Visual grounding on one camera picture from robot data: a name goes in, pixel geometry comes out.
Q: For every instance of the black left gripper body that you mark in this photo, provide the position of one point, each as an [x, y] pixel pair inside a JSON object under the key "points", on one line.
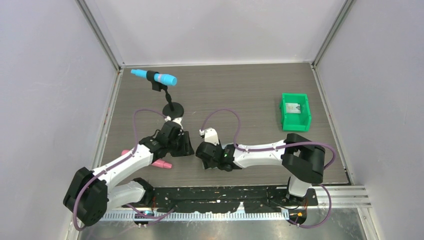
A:
{"points": [[171, 145]]}

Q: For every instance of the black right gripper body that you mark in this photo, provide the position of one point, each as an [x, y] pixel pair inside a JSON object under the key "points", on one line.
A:
{"points": [[209, 164]]}

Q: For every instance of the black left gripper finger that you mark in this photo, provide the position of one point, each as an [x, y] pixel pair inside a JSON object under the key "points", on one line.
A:
{"points": [[186, 146], [177, 151]]}

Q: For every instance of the silver VIP card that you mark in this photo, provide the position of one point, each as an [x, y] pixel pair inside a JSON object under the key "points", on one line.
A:
{"points": [[293, 108]]}

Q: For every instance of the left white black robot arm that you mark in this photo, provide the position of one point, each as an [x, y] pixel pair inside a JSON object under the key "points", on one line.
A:
{"points": [[94, 192]]}

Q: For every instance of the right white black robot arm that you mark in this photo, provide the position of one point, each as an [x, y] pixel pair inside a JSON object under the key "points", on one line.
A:
{"points": [[305, 162]]}

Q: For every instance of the pink marker pen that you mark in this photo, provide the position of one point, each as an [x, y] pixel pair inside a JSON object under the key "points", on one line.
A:
{"points": [[158, 163]]}

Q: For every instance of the black microphone stand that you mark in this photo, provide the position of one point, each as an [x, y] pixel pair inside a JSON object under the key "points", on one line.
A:
{"points": [[172, 109]]}

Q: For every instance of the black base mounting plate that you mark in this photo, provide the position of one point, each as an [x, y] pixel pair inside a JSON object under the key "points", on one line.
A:
{"points": [[226, 199]]}

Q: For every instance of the blue toy microphone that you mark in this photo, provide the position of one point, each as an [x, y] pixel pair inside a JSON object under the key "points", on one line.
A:
{"points": [[152, 76]]}

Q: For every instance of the green plastic bin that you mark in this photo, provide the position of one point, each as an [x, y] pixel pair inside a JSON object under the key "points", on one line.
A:
{"points": [[295, 122]]}

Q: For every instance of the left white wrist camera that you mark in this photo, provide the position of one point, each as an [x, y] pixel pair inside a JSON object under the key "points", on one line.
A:
{"points": [[177, 121]]}

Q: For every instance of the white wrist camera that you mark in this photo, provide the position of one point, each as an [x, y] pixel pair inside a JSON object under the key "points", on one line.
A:
{"points": [[209, 135], [177, 121]]}

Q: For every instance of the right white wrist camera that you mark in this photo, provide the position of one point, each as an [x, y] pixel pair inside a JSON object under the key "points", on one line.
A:
{"points": [[209, 135]]}

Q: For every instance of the aluminium frame rail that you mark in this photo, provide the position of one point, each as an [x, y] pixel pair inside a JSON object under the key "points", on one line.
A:
{"points": [[334, 197]]}

